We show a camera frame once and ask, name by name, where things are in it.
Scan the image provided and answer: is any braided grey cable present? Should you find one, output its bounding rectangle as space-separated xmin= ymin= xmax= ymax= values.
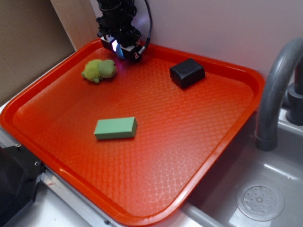
xmin=138 ymin=0 xmax=153 ymax=55

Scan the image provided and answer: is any round sink drain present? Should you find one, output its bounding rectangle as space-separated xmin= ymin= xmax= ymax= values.
xmin=236 ymin=181 xmax=285 ymax=222

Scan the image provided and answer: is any green plush toy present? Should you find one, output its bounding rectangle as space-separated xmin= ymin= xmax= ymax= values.
xmin=81 ymin=59 xmax=116 ymax=84

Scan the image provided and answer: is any green rectangular block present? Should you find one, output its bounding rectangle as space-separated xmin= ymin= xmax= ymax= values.
xmin=94 ymin=117 xmax=138 ymax=140

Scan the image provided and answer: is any gripper finger with light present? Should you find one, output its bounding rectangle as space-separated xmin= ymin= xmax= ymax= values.
xmin=100 ymin=35 xmax=118 ymax=52

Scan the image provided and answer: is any black rectangular block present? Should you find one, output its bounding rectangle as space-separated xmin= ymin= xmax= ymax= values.
xmin=169 ymin=58 xmax=206 ymax=89

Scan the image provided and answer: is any dark grey faucet handle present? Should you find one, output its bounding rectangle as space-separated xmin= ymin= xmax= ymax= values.
xmin=286 ymin=58 xmax=303 ymax=126

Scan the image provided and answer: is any black metal mount block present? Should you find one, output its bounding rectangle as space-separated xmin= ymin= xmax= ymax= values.
xmin=0 ymin=146 xmax=44 ymax=227

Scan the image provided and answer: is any grey curved faucet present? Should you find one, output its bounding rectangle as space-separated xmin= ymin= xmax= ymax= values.
xmin=255 ymin=37 xmax=303 ymax=151

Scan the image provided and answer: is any grey plastic sink basin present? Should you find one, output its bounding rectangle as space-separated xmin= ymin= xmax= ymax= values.
xmin=182 ymin=111 xmax=303 ymax=227

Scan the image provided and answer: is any aluminium rail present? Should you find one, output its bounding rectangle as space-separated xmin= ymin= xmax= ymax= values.
xmin=0 ymin=129 xmax=116 ymax=227

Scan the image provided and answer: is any blue textured ball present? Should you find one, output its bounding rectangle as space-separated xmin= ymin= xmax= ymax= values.
xmin=116 ymin=44 xmax=125 ymax=60

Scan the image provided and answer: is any light wooden board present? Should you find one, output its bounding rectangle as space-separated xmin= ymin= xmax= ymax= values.
xmin=51 ymin=0 xmax=98 ymax=51

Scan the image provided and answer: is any red plastic tray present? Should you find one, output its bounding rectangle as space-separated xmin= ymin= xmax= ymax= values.
xmin=0 ymin=40 xmax=265 ymax=227

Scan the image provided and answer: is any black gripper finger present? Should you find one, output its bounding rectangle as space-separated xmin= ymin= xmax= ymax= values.
xmin=121 ymin=45 xmax=144 ymax=62

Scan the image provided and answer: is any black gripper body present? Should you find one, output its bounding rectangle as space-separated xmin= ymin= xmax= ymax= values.
xmin=96 ymin=0 xmax=141 ymax=47

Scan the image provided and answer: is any brown cardboard panel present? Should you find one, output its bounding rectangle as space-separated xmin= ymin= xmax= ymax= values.
xmin=0 ymin=0 xmax=74 ymax=105

